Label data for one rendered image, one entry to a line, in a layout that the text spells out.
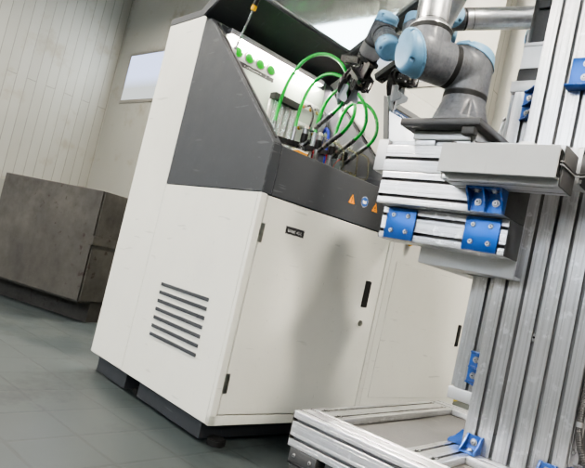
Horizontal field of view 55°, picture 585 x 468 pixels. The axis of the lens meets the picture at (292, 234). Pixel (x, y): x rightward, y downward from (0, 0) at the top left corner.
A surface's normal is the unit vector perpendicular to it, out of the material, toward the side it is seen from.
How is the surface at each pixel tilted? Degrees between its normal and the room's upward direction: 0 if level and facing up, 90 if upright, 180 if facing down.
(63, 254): 90
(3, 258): 90
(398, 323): 90
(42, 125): 90
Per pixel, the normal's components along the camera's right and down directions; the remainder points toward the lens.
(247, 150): -0.71, -0.20
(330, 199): 0.67, 0.11
